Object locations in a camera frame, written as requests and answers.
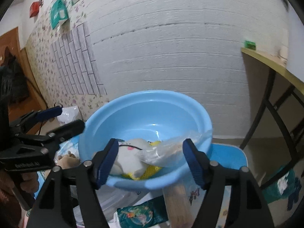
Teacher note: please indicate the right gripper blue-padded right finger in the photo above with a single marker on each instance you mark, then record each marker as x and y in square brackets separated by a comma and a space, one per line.
[209, 175]

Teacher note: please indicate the light blue plastic basin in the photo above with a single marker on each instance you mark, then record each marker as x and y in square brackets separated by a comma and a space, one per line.
[149, 115]

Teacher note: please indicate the tan plush teddy bear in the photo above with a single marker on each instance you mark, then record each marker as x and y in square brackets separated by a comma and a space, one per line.
[67, 161]

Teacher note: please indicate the red wall box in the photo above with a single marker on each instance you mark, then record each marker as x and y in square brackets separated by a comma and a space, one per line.
[34, 9]

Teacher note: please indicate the teal waste bin with tissue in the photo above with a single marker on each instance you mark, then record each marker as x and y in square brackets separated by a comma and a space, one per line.
[288, 187]

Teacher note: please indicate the white plush bunny toy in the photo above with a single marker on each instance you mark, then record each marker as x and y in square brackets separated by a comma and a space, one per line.
[130, 158]

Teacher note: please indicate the teal hanging wall packet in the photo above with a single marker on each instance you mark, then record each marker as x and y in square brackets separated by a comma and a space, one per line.
[59, 13]

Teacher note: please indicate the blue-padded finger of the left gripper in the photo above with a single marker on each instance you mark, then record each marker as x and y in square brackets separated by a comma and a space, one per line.
[62, 133]
[26, 122]

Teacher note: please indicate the beige wooden roll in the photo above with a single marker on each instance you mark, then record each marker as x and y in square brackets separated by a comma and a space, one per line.
[177, 205]

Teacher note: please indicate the person's left hand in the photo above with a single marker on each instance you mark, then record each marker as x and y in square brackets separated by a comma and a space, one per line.
[30, 183]

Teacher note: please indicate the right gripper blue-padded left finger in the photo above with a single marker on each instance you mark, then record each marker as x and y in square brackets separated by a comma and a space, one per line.
[90, 176]

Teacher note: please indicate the green small box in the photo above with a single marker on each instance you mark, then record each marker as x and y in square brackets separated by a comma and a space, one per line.
[250, 45]

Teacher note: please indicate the brown wooden door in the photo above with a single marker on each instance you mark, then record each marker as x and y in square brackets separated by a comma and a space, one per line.
[25, 95]

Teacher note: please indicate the dark green snack packet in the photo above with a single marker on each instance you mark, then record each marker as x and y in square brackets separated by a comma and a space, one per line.
[148, 214]

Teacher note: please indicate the clear plastic snack bag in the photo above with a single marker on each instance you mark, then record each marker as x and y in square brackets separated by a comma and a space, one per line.
[168, 153]

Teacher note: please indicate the frosted plastic storage box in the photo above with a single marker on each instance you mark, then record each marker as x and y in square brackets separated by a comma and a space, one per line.
[110, 199]

